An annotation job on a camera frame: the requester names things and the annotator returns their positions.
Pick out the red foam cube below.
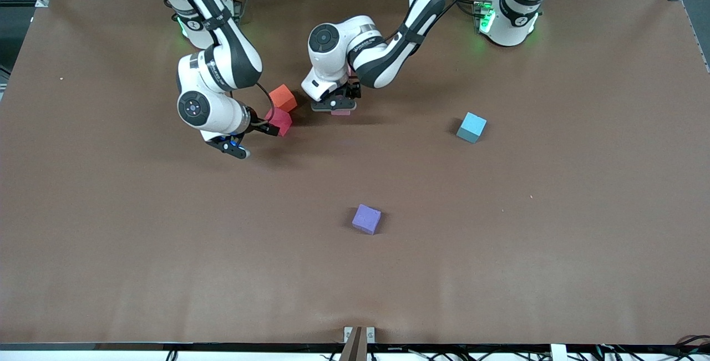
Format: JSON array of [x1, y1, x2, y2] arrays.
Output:
[[265, 107, 293, 138]]

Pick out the cyan foam cube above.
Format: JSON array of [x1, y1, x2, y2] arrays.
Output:
[[455, 111, 488, 145]]

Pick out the orange foam cube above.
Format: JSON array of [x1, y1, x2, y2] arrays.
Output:
[[270, 84, 298, 114]]

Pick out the purple foam cube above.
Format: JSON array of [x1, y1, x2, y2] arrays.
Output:
[[351, 204, 383, 236]]

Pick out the brown paper table cover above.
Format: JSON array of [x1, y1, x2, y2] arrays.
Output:
[[0, 0, 710, 345]]

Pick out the metal clamp bracket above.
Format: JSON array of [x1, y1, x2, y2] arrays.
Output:
[[343, 326, 376, 361]]

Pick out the black table edge rail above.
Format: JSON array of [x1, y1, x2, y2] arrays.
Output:
[[0, 342, 710, 352]]

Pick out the tangled cable bundle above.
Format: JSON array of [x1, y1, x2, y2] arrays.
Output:
[[595, 335, 710, 361]]

